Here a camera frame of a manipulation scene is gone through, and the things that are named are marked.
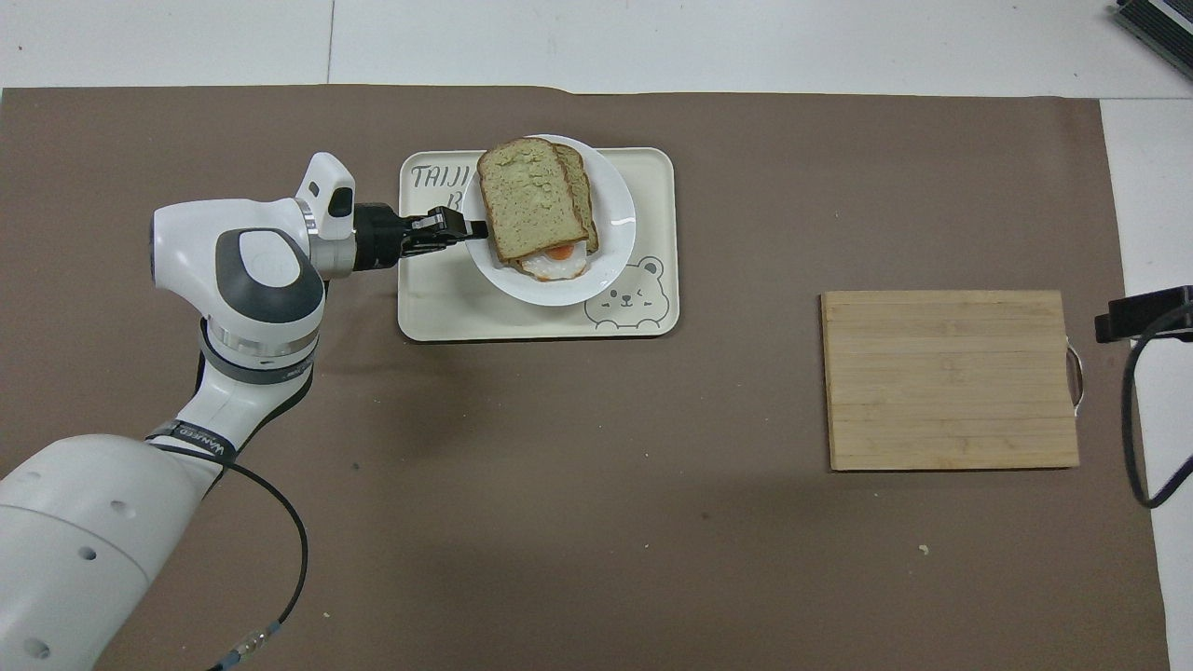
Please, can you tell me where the wooden cutting board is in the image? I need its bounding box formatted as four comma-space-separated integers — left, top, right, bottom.
820, 290, 1088, 472

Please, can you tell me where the cream tray with bear print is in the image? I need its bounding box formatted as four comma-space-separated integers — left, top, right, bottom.
397, 147, 681, 343

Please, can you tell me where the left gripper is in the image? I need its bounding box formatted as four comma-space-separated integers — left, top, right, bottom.
353, 203, 440, 273

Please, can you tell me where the black stand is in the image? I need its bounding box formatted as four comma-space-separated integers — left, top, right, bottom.
1094, 286, 1193, 345

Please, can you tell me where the black cable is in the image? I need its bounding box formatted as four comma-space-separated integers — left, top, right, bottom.
144, 434, 310, 671
1121, 304, 1193, 510

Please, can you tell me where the grey metal device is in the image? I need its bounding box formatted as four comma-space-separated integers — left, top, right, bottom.
1111, 0, 1193, 54

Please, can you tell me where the brown bread slice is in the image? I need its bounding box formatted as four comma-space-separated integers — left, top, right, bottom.
555, 144, 600, 255

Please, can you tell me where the bread slice with green spread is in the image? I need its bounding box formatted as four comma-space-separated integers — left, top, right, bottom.
476, 137, 591, 264

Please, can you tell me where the fried egg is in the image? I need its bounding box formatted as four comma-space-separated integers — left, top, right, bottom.
515, 240, 591, 283

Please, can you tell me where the white round plate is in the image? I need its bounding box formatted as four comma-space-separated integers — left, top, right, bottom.
462, 134, 638, 308

